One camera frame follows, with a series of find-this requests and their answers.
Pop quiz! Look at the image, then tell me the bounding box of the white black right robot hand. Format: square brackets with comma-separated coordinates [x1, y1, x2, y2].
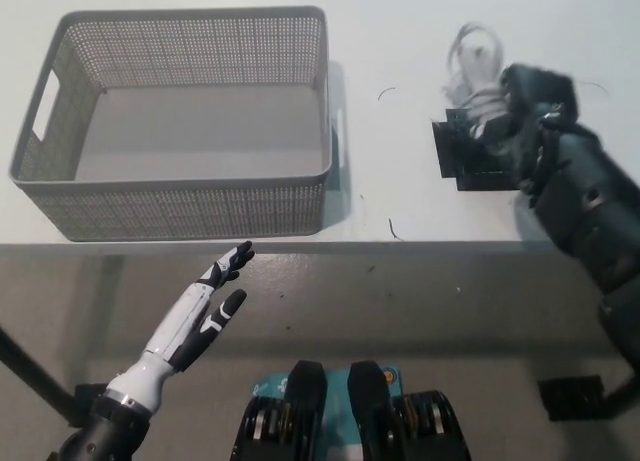
[469, 63, 582, 185]

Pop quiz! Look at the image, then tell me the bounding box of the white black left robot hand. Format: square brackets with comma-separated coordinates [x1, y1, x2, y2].
[102, 240, 257, 413]

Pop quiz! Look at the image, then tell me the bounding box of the white power strip grey cord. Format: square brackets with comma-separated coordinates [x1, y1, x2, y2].
[440, 23, 512, 143]

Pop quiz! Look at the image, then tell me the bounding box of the black tape patch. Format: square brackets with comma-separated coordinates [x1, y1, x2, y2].
[430, 108, 525, 191]

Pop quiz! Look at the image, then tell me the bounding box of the black table foot plate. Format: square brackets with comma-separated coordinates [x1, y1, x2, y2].
[73, 383, 109, 427]
[537, 375, 607, 422]

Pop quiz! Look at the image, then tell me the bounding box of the grey perforated plastic basket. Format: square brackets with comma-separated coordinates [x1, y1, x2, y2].
[8, 5, 350, 243]

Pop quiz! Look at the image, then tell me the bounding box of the black teal robot torso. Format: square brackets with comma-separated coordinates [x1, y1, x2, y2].
[232, 359, 474, 461]

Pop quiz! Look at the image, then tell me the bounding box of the black table leg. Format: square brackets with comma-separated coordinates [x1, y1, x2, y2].
[602, 363, 640, 418]
[0, 325, 81, 428]

